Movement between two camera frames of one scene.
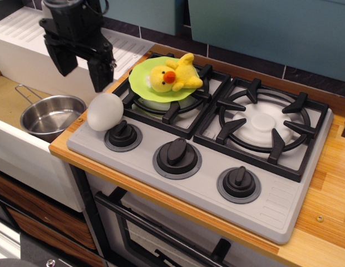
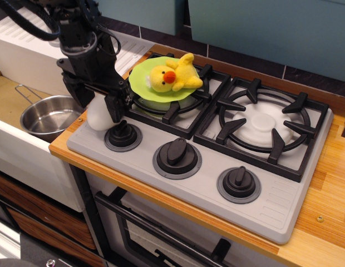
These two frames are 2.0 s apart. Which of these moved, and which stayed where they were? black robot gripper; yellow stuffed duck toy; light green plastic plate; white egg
Moved: black robot gripper
Stayed: light green plastic plate; white egg; yellow stuffed duck toy
